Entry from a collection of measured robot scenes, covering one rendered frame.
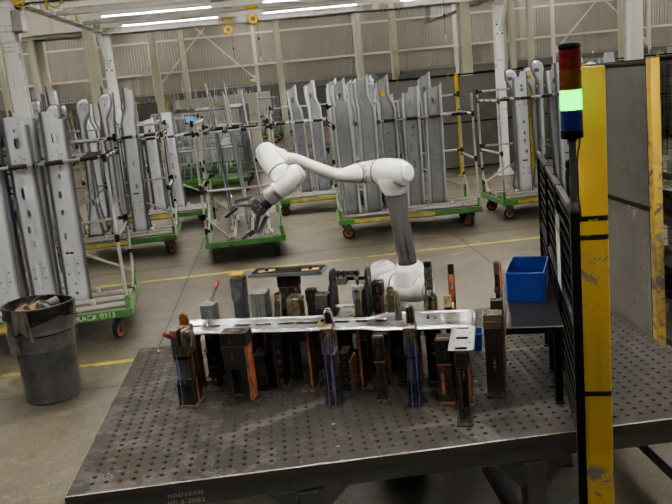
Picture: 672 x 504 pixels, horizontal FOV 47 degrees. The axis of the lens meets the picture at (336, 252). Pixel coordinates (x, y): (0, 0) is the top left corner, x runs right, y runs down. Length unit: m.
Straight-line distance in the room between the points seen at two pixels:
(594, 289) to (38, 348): 4.04
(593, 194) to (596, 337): 0.50
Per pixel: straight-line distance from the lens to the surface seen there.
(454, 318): 3.35
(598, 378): 2.91
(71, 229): 7.39
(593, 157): 2.71
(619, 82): 5.64
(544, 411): 3.19
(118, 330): 7.15
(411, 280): 3.97
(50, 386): 5.88
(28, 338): 5.73
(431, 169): 10.71
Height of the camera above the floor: 2.02
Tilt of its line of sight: 12 degrees down
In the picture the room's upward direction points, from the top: 6 degrees counter-clockwise
